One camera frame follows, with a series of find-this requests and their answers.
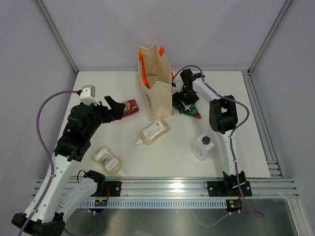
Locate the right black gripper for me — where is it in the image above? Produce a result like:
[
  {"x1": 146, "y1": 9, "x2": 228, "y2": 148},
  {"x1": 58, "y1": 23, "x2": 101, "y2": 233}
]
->
[{"x1": 172, "y1": 88, "x2": 199, "y2": 113}]

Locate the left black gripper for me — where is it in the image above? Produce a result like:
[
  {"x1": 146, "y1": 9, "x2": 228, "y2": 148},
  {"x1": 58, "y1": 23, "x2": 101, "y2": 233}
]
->
[{"x1": 85, "y1": 96, "x2": 125, "y2": 139}]

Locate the green dish soap bottle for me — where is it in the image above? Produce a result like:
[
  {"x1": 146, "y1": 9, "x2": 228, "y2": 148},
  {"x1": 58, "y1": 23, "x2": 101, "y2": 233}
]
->
[{"x1": 173, "y1": 101, "x2": 202, "y2": 119}]

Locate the red Fairy dish soap bottle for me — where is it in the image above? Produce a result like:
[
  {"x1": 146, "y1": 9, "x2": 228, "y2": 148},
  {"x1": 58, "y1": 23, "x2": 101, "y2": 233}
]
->
[{"x1": 123, "y1": 99, "x2": 139, "y2": 117}]

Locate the floral canvas tote bag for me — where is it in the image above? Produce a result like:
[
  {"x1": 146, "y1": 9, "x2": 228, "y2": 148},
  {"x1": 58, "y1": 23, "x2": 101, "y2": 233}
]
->
[{"x1": 138, "y1": 43, "x2": 174, "y2": 120}]

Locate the clear soap bottle white label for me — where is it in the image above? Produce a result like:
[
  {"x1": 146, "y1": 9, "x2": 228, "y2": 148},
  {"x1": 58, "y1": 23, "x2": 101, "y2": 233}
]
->
[{"x1": 136, "y1": 118, "x2": 169, "y2": 145}]

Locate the square bottle black cap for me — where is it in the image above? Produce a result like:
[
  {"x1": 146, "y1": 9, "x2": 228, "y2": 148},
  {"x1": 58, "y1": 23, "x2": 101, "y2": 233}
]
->
[{"x1": 192, "y1": 135, "x2": 215, "y2": 161}]

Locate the clear Malory soap bottle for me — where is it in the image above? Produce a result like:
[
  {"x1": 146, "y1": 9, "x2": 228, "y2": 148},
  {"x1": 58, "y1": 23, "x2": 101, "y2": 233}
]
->
[{"x1": 92, "y1": 146, "x2": 125, "y2": 177}]

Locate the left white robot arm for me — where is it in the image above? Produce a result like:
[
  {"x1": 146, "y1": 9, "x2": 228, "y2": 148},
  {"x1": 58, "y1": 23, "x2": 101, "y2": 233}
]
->
[{"x1": 11, "y1": 96, "x2": 125, "y2": 236}]

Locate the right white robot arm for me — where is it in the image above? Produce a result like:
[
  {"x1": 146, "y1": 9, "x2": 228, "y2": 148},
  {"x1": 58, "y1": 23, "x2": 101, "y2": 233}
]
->
[{"x1": 173, "y1": 65, "x2": 250, "y2": 195}]

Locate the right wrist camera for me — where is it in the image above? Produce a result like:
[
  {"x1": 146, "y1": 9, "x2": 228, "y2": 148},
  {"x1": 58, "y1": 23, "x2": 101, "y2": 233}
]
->
[{"x1": 171, "y1": 78, "x2": 183, "y2": 92}]

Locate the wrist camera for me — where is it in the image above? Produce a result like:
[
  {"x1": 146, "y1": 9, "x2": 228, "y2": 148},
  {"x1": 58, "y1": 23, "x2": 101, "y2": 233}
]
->
[
  {"x1": 79, "y1": 85, "x2": 100, "y2": 106},
  {"x1": 171, "y1": 78, "x2": 183, "y2": 92}
]

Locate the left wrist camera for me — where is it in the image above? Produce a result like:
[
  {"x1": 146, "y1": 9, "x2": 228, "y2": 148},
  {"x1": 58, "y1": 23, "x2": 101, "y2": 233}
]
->
[{"x1": 79, "y1": 85, "x2": 100, "y2": 106}]

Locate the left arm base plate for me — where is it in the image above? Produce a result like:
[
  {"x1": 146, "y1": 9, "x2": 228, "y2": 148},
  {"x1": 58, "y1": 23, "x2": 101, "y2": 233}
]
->
[{"x1": 105, "y1": 181, "x2": 122, "y2": 197}]

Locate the aluminium front rail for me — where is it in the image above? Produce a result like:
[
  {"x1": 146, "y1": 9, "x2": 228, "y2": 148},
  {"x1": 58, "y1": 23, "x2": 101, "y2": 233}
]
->
[{"x1": 31, "y1": 178, "x2": 300, "y2": 199}]

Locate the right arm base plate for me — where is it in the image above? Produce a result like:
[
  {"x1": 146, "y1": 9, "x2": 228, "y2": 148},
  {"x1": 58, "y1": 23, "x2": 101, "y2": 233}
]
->
[{"x1": 206, "y1": 181, "x2": 252, "y2": 197}]

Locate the white slotted cable duct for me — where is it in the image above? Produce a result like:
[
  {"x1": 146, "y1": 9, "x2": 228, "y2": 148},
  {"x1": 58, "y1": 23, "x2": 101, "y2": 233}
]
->
[{"x1": 79, "y1": 199, "x2": 227, "y2": 209}]

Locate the right aluminium side rail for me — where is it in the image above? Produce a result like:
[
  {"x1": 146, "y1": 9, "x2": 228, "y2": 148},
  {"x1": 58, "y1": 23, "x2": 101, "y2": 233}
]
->
[{"x1": 242, "y1": 71, "x2": 285, "y2": 178}]

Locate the left frame post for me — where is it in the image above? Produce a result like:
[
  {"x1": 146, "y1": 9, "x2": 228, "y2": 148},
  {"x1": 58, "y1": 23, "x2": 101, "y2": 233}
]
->
[{"x1": 35, "y1": 0, "x2": 79, "y2": 75}]

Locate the frame post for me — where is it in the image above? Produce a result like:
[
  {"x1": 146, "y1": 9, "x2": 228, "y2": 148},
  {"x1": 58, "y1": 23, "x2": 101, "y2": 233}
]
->
[
  {"x1": 35, "y1": 0, "x2": 79, "y2": 75},
  {"x1": 248, "y1": 0, "x2": 294, "y2": 76}
]

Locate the right frame post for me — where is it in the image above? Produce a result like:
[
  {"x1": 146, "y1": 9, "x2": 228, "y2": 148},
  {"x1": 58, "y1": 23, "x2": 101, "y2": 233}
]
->
[{"x1": 248, "y1": 0, "x2": 294, "y2": 76}]

